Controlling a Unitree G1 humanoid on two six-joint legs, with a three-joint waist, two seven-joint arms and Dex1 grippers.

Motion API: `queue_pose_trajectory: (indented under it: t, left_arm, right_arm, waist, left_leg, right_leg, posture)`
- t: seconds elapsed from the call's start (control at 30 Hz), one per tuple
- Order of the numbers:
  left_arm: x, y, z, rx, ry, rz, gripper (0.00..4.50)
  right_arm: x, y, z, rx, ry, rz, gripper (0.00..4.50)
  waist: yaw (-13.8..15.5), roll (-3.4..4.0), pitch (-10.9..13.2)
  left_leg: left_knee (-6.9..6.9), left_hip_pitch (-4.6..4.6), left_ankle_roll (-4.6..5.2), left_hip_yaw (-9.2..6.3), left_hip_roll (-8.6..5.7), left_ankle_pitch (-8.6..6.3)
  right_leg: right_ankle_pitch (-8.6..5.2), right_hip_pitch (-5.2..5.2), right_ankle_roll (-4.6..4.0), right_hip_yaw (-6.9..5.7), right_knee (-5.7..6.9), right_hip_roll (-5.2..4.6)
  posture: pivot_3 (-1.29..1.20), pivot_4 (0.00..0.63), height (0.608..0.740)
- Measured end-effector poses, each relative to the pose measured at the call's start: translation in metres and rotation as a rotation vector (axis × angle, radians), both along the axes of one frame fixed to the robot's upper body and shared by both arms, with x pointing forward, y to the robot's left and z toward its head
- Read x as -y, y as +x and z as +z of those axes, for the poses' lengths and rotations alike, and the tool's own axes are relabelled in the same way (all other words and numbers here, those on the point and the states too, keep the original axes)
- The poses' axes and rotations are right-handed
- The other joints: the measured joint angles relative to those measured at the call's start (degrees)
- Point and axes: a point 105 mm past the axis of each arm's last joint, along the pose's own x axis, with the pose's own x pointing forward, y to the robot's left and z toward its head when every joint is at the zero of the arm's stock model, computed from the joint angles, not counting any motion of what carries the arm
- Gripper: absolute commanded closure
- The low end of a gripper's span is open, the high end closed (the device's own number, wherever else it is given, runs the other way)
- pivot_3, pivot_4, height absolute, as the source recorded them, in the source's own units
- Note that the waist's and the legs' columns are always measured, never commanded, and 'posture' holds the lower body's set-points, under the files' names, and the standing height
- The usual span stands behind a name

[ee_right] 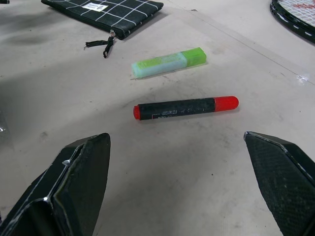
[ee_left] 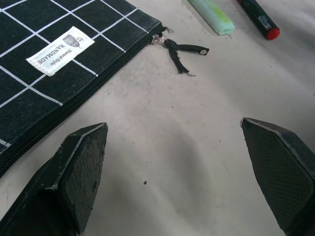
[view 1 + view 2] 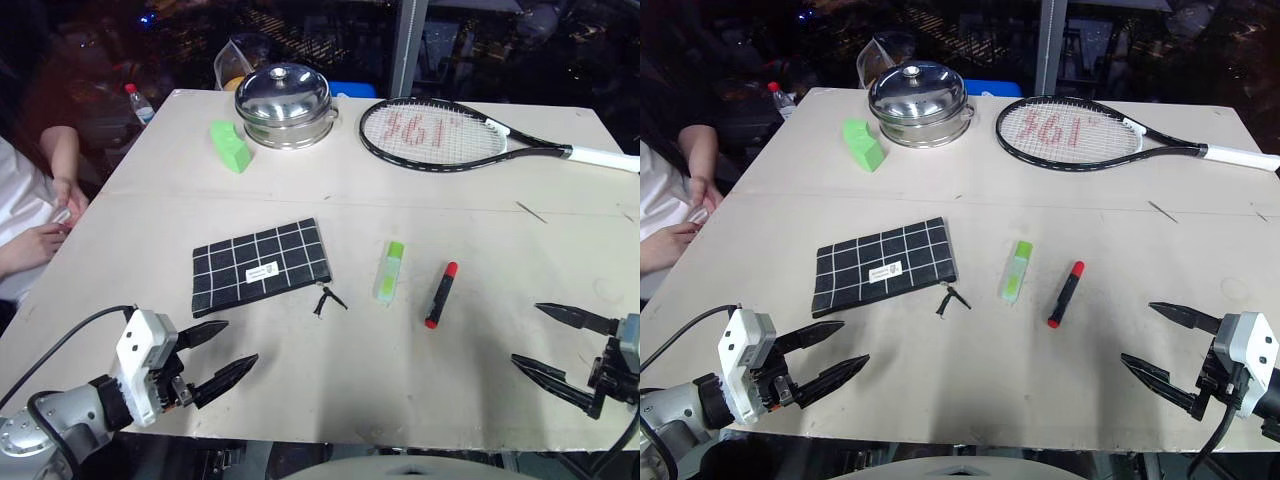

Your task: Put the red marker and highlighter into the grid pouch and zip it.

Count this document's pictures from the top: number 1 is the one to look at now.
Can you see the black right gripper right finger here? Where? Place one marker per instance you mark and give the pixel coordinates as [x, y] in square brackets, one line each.
[283, 182]

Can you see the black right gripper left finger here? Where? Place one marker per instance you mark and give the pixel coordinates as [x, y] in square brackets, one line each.
[73, 186]

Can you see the black checkered pencil pouch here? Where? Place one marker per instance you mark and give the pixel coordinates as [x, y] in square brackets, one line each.
[108, 14]

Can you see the black marker with red cap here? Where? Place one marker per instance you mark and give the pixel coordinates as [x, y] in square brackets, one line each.
[184, 109]

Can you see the green highlighter pen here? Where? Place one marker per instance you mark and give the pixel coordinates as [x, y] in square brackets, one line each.
[167, 64]

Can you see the black badminton racket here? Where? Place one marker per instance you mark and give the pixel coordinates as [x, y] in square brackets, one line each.
[295, 17]

